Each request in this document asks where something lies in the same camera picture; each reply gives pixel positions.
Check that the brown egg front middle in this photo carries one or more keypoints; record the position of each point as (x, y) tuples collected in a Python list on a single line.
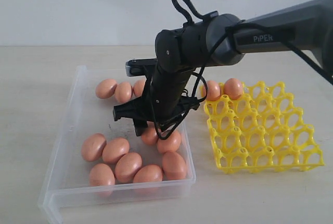
[(149, 173)]

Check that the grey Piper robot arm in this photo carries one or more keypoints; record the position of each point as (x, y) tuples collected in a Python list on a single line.
[(212, 40)]

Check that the brown egg right front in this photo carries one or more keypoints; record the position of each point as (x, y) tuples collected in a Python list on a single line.
[(174, 166)]

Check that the brown egg front left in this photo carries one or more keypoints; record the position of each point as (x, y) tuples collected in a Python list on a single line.
[(101, 175)]

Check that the brown egg placed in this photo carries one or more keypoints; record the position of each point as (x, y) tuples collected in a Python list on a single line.
[(214, 91), (149, 136), (233, 88)]

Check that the brown egg right middle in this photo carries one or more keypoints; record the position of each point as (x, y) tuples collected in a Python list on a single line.
[(171, 144)]

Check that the brown egg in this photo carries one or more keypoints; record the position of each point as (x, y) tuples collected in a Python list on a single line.
[(115, 149), (106, 88), (127, 167), (123, 92), (174, 166), (138, 87), (101, 175), (149, 173), (92, 148), (171, 144)]

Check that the clear plastic tray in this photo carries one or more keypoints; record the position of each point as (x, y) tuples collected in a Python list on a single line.
[(97, 160)]

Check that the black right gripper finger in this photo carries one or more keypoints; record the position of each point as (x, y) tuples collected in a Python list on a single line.
[(140, 126)]

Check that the brown egg back left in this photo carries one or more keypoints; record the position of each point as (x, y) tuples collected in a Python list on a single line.
[(106, 88)]

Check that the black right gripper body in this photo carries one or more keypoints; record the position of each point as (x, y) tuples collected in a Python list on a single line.
[(164, 100)]

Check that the brown egg left centre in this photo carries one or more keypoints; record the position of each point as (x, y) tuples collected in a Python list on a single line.
[(115, 149)]

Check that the brown egg front centre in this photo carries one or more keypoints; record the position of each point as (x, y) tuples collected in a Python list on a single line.
[(127, 167)]

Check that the yellow plastic egg tray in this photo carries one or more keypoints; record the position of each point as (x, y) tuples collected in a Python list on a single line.
[(261, 130)]

